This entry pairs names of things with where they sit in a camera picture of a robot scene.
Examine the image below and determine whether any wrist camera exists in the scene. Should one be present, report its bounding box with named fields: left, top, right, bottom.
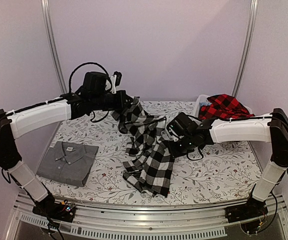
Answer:
left=80, top=71, right=122, bottom=97
left=166, top=112, right=201, bottom=140

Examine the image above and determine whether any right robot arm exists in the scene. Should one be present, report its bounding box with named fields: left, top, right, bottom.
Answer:
left=166, top=108, right=288, bottom=218

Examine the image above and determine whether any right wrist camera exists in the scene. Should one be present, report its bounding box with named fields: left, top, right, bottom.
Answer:
left=166, top=112, right=201, bottom=140

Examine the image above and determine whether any folded grey button shirt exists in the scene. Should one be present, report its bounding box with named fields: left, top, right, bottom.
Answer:
left=37, top=141, right=99, bottom=187

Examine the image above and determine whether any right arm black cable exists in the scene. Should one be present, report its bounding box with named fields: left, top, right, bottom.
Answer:
left=186, top=145, right=205, bottom=161

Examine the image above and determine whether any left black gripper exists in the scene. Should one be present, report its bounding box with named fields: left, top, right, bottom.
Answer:
left=91, top=90, right=133, bottom=112

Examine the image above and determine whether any red black plaid shirt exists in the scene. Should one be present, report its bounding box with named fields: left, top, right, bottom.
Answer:
left=198, top=93, right=256, bottom=121

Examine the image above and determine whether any left aluminium frame post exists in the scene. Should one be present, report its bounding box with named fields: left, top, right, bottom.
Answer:
left=40, top=0, right=67, bottom=94

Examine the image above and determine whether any black white plaid shirt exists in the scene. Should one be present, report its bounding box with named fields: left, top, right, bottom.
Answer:
left=112, top=97, right=174, bottom=198

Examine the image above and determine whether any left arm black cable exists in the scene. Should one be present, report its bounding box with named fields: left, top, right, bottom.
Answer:
left=68, top=61, right=110, bottom=94

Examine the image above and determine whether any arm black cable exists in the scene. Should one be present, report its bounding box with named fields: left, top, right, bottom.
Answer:
left=68, top=61, right=110, bottom=94
left=186, top=145, right=205, bottom=161

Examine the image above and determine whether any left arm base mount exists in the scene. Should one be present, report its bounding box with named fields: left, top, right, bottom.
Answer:
left=32, top=195, right=76, bottom=223

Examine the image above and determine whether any floral white tablecloth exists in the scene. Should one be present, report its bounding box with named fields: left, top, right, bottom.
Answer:
left=38, top=101, right=261, bottom=206

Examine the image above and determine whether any front aluminium rail frame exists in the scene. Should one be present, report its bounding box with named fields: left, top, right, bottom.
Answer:
left=5, top=193, right=288, bottom=240

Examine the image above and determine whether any blue garment in basket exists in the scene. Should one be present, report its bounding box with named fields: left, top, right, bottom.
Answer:
left=199, top=101, right=212, bottom=107

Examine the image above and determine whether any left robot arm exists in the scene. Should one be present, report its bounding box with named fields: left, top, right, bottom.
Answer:
left=0, top=90, right=132, bottom=217

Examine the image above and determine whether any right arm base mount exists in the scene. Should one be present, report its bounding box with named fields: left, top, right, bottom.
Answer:
left=225, top=197, right=268, bottom=223

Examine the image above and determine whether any aluminium frame post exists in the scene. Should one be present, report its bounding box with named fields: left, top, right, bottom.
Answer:
left=40, top=0, right=67, bottom=94
left=232, top=0, right=259, bottom=98

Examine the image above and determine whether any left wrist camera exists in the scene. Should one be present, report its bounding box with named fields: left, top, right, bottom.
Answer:
left=80, top=71, right=122, bottom=97

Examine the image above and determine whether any right aluminium frame post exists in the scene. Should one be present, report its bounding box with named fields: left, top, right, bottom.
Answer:
left=232, top=0, right=259, bottom=98

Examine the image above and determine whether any white plastic laundry basket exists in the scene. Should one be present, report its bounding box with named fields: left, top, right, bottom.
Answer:
left=193, top=94, right=254, bottom=118

